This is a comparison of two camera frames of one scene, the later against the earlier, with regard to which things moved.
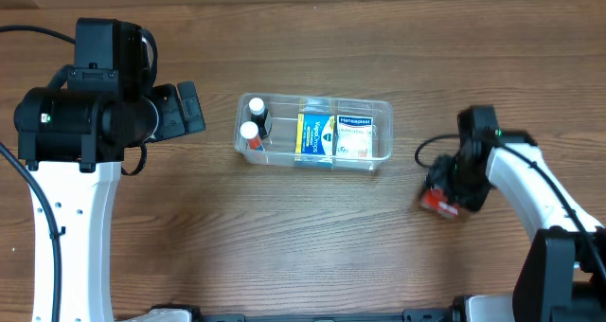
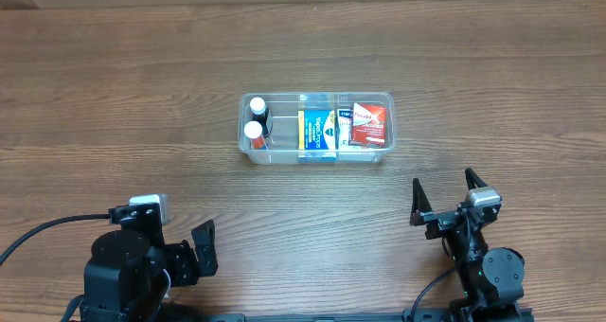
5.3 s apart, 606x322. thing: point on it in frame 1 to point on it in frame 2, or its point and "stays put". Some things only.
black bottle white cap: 259,116 stays put
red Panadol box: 435,200 to 367,125
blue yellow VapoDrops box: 315,138 stays put
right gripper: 445,182 to 448,216
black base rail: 187,313 stays put
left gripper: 175,115 to 187,257
